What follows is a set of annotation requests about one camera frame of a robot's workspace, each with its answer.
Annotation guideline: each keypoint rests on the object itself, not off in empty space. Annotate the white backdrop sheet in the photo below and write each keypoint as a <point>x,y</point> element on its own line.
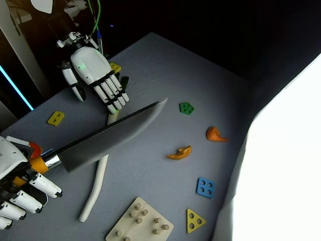
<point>288,163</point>

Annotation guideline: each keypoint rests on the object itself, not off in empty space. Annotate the yellow square block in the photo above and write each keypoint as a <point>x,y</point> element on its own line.
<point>116,67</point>

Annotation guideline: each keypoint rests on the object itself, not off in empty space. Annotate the cyan light strip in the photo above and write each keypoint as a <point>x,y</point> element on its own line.
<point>17,90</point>

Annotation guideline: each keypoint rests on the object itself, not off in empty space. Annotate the blue square four-hole block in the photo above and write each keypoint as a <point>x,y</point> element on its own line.
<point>206,187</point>

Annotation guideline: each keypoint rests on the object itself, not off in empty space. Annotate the orange toy cake with waffle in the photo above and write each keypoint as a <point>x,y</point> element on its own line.
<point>36,149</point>

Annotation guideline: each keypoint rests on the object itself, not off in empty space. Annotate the grey table cloth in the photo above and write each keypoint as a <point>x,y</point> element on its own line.
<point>150,75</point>

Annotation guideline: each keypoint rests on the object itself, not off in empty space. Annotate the leek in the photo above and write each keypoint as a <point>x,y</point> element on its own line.
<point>96,188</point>

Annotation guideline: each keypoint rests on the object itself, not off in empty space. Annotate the orange toy chicken leg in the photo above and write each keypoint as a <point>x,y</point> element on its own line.
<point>213,134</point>

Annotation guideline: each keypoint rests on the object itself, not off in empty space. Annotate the wooden knife stand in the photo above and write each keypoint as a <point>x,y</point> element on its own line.
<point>145,226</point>

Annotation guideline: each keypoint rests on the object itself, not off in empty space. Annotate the green pentagon block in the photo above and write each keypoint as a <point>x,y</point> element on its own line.
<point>186,108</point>

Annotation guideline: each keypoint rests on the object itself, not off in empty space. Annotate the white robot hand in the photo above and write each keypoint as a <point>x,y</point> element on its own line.
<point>87,65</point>
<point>10,158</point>

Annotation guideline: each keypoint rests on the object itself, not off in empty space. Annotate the yellow triangle block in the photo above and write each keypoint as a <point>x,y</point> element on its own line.
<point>190,227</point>

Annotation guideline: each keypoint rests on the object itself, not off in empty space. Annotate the yellow two-hole block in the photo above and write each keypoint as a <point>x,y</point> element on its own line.
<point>55,118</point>

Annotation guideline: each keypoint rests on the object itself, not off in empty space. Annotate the white post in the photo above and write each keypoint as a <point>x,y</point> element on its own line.
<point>22,55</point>

